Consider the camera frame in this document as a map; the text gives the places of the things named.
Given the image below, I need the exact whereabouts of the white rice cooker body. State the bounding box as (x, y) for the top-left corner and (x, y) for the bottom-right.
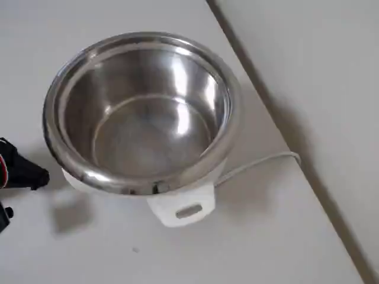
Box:
(61, 153), (229, 228)

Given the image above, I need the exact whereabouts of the stainless steel inner pot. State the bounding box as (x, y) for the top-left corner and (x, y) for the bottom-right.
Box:
(42, 31), (242, 198)

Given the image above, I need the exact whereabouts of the white power cord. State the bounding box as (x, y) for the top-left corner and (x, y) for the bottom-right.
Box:
(214, 151), (301, 188)

